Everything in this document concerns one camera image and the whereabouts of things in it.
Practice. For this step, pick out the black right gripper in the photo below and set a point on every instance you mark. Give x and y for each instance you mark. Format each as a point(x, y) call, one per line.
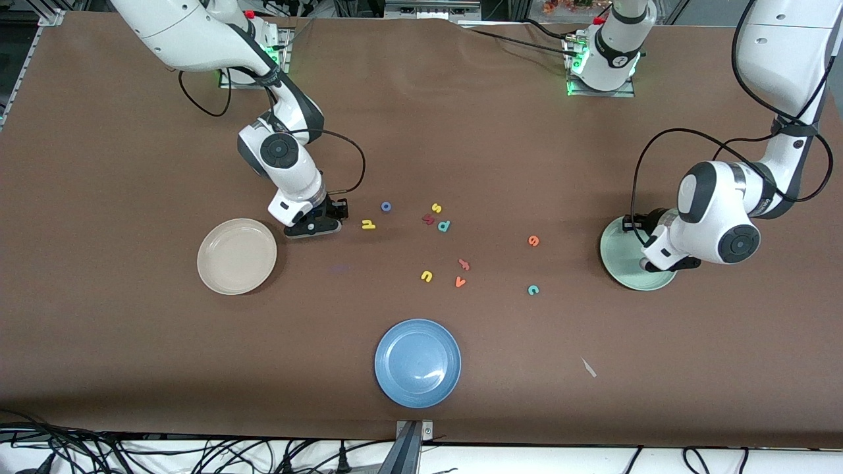
point(331, 209)

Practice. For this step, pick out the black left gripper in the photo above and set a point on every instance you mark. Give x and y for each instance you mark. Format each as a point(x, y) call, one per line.
point(646, 222)

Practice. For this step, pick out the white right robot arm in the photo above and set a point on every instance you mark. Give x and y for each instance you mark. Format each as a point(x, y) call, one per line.
point(290, 171)

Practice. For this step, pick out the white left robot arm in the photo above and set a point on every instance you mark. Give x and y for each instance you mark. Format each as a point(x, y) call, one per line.
point(711, 224)

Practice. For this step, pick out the green round plate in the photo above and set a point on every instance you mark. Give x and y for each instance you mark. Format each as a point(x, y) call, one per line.
point(616, 257)

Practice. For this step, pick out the brown table cover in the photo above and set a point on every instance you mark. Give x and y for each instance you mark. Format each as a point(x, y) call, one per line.
point(421, 145)

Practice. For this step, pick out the beige round plate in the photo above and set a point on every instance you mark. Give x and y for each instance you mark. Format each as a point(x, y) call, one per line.
point(237, 257)

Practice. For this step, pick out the small white paper scrap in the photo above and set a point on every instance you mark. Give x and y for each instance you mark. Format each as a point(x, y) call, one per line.
point(589, 368)

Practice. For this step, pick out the blue round plate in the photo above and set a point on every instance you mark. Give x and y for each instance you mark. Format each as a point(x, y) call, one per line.
point(417, 363)

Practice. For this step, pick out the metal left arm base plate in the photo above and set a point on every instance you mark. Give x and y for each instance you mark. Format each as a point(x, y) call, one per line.
point(602, 93)

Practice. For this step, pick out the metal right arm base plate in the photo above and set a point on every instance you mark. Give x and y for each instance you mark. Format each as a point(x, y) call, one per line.
point(284, 39)

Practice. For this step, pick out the grey metal frame bracket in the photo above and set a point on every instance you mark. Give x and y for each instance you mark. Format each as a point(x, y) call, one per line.
point(431, 10)

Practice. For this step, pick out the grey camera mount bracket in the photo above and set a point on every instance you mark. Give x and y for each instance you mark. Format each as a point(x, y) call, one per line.
point(409, 447)

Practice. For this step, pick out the aluminium side rail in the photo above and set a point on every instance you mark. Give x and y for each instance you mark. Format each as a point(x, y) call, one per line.
point(29, 56)

